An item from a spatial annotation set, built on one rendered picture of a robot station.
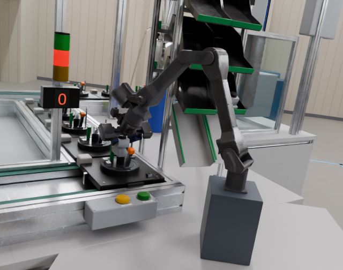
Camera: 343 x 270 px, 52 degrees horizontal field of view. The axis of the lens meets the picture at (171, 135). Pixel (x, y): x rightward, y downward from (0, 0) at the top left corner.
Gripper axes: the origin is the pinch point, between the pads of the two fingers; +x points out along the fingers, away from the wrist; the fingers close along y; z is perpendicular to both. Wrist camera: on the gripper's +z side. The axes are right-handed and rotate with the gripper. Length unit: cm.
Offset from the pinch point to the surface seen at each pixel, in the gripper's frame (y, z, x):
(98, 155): 2.4, 4.4, 17.2
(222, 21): -29, 19, -41
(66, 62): 17.7, 22.0, -13.6
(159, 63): -57, 71, 29
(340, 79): -733, 286, 235
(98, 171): 8.4, -7.9, 7.7
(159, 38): -57, 83, 21
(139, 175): -4.1, -13.3, 3.5
